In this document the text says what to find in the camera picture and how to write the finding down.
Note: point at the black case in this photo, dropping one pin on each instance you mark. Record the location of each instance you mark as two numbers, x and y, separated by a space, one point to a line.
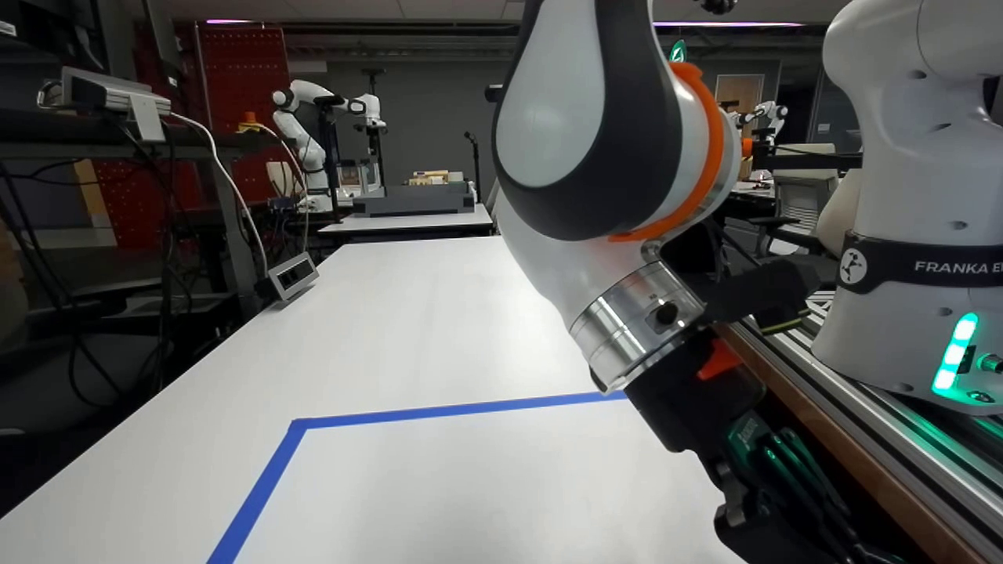
418 197

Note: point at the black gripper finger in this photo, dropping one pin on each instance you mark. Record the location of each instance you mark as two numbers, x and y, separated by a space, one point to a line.
756 488
836 512

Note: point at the small grey box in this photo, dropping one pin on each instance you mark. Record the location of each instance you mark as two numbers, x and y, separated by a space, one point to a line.
294 276

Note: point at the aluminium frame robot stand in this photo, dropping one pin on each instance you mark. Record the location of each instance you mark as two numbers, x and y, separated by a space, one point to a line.
910 439

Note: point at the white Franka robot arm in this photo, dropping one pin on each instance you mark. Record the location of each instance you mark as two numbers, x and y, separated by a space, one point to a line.
598 136

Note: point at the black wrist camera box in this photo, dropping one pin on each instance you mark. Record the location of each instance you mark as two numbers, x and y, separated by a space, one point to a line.
768 293

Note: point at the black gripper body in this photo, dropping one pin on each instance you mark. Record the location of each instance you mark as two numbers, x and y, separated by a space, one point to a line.
694 408

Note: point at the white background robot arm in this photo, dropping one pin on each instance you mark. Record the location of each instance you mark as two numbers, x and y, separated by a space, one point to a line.
303 136

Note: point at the white stereo camera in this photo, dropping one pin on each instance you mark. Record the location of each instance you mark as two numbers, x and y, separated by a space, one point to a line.
104 94

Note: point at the dark metal shelf rack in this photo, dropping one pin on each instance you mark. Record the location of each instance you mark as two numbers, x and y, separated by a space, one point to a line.
114 262

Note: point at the small white background robot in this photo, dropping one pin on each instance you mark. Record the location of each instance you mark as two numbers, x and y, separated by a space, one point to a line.
768 125

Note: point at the white background table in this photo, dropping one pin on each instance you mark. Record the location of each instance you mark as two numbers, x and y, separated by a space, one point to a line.
408 221

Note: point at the blue tape line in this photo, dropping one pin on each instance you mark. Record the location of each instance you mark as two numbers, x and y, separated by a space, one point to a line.
418 418

